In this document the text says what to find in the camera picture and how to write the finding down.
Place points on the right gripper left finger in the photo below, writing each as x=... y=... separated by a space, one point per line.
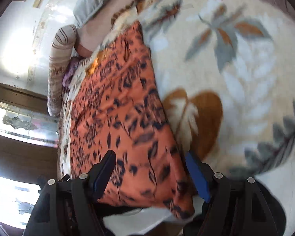
x=66 y=207

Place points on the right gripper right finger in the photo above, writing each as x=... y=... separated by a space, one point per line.
x=231 y=207

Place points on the orange black floral blouse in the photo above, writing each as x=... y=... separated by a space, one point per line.
x=118 y=108

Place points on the stained glass wooden door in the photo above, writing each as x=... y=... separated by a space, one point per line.
x=28 y=154

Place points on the purple cloth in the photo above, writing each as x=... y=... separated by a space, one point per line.
x=70 y=70

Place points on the cream leaf-pattern fleece blanket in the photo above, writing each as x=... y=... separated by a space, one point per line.
x=225 y=75

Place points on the striped cylindrical bolster pillow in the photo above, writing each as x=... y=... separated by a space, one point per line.
x=60 y=55

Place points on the pink quilted bed sheet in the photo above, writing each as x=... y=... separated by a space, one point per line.
x=92 y=33

